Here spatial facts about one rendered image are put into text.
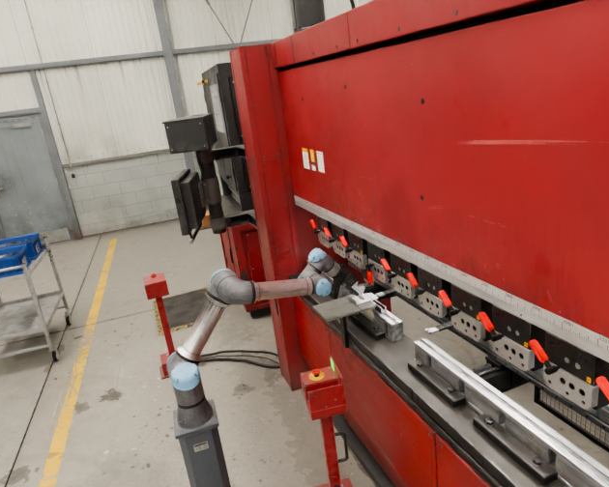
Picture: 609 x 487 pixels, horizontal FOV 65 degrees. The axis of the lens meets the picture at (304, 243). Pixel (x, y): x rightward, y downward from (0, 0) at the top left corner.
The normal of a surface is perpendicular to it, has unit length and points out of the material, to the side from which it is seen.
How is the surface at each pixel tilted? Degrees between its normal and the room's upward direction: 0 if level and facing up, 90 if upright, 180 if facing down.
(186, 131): 90
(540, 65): 90
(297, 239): 90
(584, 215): 90
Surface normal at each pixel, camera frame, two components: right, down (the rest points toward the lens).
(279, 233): 0.36, 0.25
